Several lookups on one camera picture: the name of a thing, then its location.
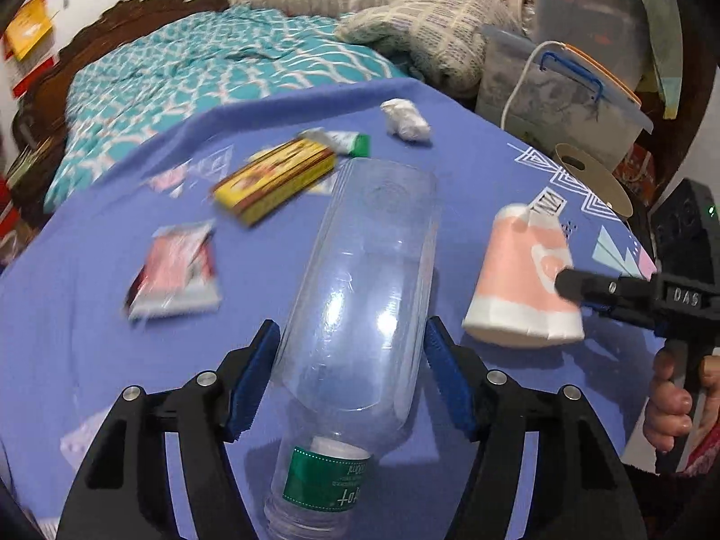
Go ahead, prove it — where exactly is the teal patterned quilt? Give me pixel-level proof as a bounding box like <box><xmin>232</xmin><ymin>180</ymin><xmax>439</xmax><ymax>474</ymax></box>
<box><xmin>44</xmin><ymin>3</ymin><xmax>406</xmax><ymax>212</ymax></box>

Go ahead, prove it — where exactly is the white cable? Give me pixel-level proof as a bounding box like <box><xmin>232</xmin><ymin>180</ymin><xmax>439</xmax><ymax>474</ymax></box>
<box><xmin>502</xmin><ymin>39</ymin><xmax>563</xmax><ymax>130</ymax></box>

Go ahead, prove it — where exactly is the beige checked folded blanket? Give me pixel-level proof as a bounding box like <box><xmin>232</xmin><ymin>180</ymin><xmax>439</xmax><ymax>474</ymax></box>
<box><xmin>336</xmin><ymin>0</ymin><xmax>530</xmax><ymax>99</ymax></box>

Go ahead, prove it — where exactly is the white tube with green cap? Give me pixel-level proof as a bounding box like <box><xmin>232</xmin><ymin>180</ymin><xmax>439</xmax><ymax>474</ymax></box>
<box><xmin>298</xmin><ymin>128</ymin><xmax>372</xmax><ymax>157</ymax></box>

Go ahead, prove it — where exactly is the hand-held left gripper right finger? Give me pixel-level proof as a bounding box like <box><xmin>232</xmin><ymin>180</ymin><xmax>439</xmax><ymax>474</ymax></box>
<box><xmin>423</xmin><ymin>315</ymin><xmax>645</xmax><ymax>540</ymax></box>

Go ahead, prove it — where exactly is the pink and white paper cup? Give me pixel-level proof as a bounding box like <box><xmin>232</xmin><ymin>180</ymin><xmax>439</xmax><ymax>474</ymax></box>
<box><xmin>461</xmin><ymin>203</ymin><xmax>586</xmax><ymax>348</ymax></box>

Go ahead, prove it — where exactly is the clear plastic bottle green label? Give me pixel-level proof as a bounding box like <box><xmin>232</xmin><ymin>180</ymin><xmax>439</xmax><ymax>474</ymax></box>
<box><xmin>263</xmin><ymin>157</ymin><xmax>440</xmax><ymax>540</ymax></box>

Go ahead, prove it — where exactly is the teal checked hanging cloth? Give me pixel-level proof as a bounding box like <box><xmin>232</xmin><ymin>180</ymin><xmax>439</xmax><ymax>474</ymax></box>
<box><xmin>619</xmin><ymin>0</ymin><xmax>684</xmax><ymax>119</ymax></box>

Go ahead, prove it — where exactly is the crumpled white tissue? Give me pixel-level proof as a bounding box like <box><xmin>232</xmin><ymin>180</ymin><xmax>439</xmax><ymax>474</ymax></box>
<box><xmin>380</xmin><ymin>98</ymin><xmax>433</xmax><ymax>143</ymax></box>

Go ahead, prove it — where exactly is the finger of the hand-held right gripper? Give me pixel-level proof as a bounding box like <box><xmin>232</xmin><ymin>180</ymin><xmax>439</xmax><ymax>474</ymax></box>
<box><xmin>554</xmin><ymin>267</ymin><xmax>660</xmax><ymax>321</ymax></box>

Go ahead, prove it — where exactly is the clear storage box blue handle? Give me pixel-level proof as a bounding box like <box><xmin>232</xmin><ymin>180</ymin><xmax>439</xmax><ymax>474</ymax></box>
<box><xmin>475</xmin><ymin>25</ymin><xmax>653</xmax><ymax>170</ymax></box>

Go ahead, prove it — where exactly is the large clear storage box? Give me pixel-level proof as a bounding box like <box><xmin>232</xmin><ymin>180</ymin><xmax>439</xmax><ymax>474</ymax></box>
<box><xmin>529</xmin><ymin>0</ymin><xmax>653</xmax><ymax>91</ymax></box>

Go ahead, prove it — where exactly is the red and white packet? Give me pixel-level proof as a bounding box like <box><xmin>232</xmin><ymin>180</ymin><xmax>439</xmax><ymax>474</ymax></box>
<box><xmin>125</xmin><ymin>219</ymin><xmax>223</xmax><ymax>320</ymax></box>

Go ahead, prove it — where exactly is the carved wooden headboard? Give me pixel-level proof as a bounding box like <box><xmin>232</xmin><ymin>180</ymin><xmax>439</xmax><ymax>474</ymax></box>
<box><xmin>11</xmin><ymin>0</ymin><xmax>231</xmax><ymax>226</ymax></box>

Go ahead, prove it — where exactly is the yellow cardboard box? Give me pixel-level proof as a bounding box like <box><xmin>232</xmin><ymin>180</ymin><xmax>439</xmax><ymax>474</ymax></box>
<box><xmin>212</xmin><ymin>139</ymin><xmax>338</xmax><ymax>227</ymax></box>

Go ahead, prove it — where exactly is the pale paper leaflet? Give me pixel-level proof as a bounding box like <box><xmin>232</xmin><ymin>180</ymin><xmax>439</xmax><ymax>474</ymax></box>
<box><xmin>306</xmin><ymin>171</ymin><xmax>341</xmax><ymax>197</ymax></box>

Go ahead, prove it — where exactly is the red and yellow wall calendar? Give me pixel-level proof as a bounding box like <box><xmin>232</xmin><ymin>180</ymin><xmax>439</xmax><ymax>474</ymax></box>
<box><xmin>3</xmin><ymin>0</ymin><xmax>57</xmax><ymax>63</ymax></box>

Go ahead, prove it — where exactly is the brown round paper bin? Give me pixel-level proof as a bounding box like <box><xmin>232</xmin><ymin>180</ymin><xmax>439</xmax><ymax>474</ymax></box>
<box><xmin>554</xmin><ymin>143</ymin><xmax>634</xmax><ymax>220</ymax></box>

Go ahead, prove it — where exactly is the dark wooden frame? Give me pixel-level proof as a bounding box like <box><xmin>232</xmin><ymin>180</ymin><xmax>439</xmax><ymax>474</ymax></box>
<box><xmin>641</xmin><ymin>39</ymin><xmax>720</xmax><ymax>220</ymax></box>

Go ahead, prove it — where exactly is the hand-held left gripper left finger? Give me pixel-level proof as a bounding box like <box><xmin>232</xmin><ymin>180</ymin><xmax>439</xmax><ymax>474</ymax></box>
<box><xmin>56</xmin><ymin>319</ymin><xmax>282</xmax><ymax>540</ymax></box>

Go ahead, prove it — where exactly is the blue printed bed sheet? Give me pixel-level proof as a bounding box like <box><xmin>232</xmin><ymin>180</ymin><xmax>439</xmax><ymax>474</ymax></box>
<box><xmin>0</xmin><ymin>77</ymin><xmax>665</xmax><ymax>540</ymax></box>

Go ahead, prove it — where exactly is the person's right hand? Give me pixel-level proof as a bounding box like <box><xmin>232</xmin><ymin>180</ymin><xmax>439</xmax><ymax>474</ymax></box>
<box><xmin>644</xmin><ymin>346</ymin><xmax>720</xmax><ymax>456</ymax></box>

